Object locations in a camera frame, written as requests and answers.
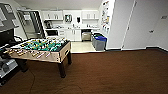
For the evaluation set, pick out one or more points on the grey trash bin blue lid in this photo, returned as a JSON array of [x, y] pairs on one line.
[[101, 43]]

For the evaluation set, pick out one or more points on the black coffee machine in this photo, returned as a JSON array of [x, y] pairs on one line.
[[48, 24]]

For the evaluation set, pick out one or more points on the foosball table wooden green field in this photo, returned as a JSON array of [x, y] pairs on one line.
[[40, 50]]

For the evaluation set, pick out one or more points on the white upper cabinet small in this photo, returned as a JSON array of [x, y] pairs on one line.
[[52, 15]]

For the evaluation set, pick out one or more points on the stainless steel refrigerator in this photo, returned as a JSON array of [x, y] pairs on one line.
[[30, 24]]

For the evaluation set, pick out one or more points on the white paper sheet on refrigerator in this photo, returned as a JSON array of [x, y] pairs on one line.
[[26, 16]]

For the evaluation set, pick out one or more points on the white door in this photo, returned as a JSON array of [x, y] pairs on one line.
[[146, 25]]

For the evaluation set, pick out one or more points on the small wall paper notices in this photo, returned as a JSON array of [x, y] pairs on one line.
[[105, 29]]

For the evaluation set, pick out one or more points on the large white wall poster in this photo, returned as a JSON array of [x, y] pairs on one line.
[[105, 12]]

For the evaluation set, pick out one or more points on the grey wall notice board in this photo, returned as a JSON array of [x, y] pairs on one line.
[[7, 16]]

